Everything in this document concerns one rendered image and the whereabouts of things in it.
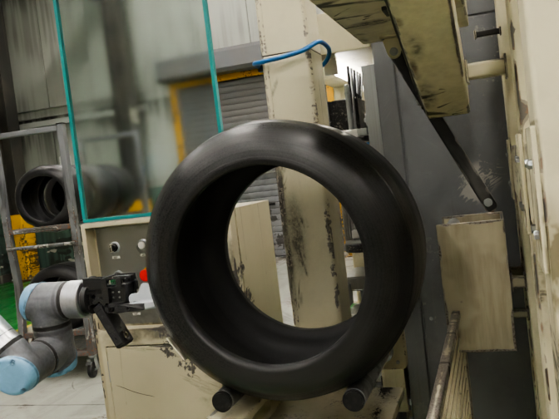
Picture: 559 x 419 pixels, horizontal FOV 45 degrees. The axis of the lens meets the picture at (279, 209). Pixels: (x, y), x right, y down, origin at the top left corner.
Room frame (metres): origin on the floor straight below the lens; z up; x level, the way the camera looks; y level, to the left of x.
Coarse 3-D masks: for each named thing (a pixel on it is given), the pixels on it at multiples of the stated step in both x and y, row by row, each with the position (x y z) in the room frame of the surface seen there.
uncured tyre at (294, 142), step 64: (256, 128) 1.32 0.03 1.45; (320, 128) 1.32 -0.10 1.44; (192, 192) 1.34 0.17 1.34; (384, 192) 1.25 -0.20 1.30; (192, 256) 1.61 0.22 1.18; (384, 256) 1.23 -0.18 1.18; (192, 320) 1.36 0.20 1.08; (256, 320) 1.60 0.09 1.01; (384, 320) 1.24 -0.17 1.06; (256, 384) 1.32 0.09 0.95; (320, 384) 1.28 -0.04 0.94
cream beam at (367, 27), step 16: (320, 0) 1.14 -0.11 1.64; (336, 0) 1.15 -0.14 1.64; (352, 0) 1.17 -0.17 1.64; (368, 0) 1.18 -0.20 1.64; (464, 0) 1.31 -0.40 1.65; (336, 16) 1.27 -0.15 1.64; (352, 16) 1.29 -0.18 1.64; (368, 16) 1.30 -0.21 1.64; (384, 16) 1.32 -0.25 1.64; (464, 16) 1.41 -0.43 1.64; (352, 32) 1.45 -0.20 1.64; (368, 32) 1.47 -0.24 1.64; (384, 32) 1.49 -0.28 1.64
